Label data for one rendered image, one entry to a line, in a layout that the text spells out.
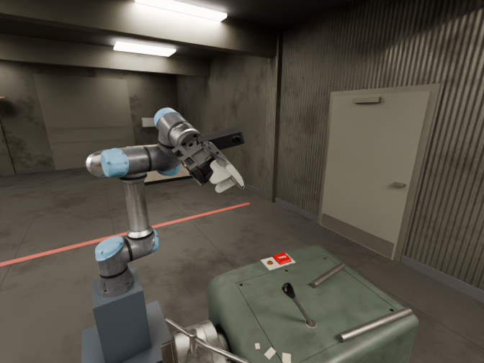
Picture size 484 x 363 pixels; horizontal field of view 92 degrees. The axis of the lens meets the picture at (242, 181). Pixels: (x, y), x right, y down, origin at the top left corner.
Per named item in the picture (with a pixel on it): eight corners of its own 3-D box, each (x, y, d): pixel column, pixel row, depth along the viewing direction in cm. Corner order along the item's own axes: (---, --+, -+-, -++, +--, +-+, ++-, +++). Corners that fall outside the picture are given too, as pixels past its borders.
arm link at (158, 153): (140, 167, 73) (141, 135, 67) (173, 162, 80) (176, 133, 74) (150, 182, 69) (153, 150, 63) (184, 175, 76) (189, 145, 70)
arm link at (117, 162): (74, 153, 93) (102, 140, 57) (105, 150, 100) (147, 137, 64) (81, 181, 95) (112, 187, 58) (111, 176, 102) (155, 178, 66)
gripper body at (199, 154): (203, 189, 57) (180, 163, 64) (230, 168, 59) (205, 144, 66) (191, 171, 51) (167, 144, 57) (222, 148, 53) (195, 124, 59)
